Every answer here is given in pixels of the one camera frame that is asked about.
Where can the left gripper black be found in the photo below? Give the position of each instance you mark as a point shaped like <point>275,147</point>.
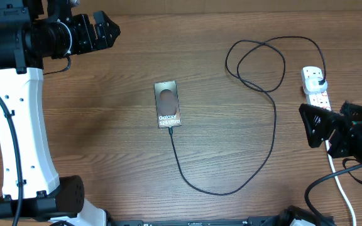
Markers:
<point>82,24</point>

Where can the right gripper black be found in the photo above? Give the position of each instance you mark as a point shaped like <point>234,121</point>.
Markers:
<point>340,127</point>

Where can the Galaxy smartphone with bronze screen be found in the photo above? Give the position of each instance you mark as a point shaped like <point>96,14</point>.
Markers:
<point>167,104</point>

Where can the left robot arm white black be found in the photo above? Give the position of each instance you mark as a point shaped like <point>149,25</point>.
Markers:
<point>29,32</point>

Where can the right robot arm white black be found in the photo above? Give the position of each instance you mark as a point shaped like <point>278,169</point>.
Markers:
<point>297,216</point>

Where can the white charger plug adapter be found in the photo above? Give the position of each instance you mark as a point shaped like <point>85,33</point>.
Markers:
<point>314,85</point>

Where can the white power strip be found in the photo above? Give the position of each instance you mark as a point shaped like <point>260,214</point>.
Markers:
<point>320,99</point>

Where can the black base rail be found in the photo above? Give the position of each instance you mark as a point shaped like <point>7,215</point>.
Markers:
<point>250,221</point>

